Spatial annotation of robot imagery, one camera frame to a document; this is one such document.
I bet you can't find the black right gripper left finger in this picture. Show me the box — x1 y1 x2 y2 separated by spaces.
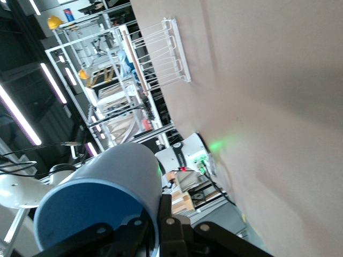
33 213 162 257

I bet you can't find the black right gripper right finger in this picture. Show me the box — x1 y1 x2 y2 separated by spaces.
158 193 274 257

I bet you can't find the blue plastic cup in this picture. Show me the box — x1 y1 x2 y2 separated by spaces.
33 142 163 257

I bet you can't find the cardboard box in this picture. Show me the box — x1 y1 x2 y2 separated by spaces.
170 191 196 214

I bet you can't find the brown table cover sheet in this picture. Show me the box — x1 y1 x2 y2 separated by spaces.
129 0 343 257

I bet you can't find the white ceiling light strip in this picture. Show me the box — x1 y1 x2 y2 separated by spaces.
40 63 68 104
0 84 42 146

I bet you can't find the white metal shelf rack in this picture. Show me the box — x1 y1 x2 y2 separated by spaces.
44 12 176 151

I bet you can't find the red and blue sign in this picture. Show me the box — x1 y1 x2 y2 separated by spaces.
63 8 76 22

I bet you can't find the black left arm base cable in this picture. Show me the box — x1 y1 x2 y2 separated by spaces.
197 165 237 207

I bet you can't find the white wire cup holder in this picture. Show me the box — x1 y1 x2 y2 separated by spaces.
121 17 192 94

